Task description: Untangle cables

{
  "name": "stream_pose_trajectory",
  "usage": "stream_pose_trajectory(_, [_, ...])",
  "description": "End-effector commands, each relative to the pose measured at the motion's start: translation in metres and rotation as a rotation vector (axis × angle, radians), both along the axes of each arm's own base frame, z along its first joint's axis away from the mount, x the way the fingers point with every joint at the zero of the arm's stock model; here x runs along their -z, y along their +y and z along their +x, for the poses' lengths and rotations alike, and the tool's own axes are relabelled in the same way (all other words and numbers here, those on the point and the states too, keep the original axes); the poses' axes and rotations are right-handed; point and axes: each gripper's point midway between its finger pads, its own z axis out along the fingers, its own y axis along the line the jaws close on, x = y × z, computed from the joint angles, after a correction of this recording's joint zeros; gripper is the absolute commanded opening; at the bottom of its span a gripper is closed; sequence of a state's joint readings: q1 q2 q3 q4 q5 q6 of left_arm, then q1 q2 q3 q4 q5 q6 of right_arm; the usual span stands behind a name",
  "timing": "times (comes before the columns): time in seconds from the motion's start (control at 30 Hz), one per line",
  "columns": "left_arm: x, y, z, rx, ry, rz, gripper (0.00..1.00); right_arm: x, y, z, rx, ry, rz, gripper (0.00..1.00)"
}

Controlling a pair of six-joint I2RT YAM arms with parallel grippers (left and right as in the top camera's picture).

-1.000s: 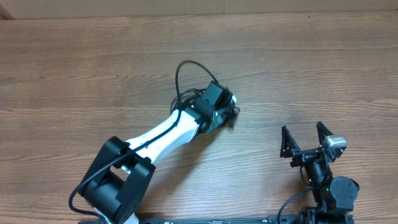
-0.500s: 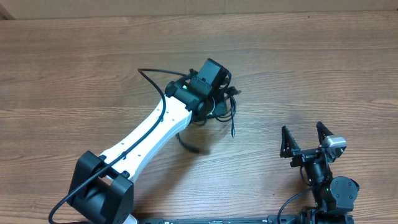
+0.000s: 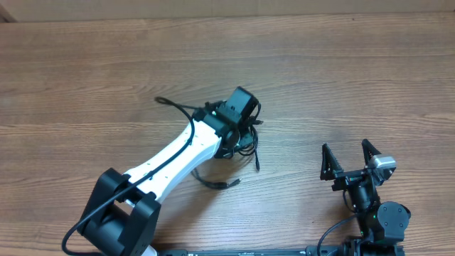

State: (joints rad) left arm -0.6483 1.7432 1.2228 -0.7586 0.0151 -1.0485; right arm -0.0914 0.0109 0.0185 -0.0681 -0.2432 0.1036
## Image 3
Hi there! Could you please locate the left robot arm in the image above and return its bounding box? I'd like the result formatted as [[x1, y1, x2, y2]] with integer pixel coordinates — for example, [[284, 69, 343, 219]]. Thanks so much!
[[62, 87, 261, 256]]

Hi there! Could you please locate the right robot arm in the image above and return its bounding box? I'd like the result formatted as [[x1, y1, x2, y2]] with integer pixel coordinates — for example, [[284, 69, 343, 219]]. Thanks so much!
[[316, 139, 411, 255]]

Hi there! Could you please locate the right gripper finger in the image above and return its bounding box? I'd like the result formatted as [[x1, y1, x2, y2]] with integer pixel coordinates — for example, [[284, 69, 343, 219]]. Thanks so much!
[[361, 139, 381, 165], [320, 144, 343, 181]]

